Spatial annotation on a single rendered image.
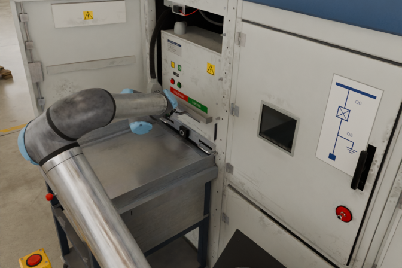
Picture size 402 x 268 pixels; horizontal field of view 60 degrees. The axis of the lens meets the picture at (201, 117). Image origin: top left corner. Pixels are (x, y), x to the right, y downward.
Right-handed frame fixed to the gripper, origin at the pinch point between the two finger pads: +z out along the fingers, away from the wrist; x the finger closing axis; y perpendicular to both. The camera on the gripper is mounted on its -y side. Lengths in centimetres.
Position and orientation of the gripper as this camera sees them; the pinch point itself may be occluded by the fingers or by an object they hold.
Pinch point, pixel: (177, 112)
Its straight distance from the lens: 184.3
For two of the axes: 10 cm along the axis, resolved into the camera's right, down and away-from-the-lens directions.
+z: 6.5, 2.0, 7.3
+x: 4.2, -9.0, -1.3
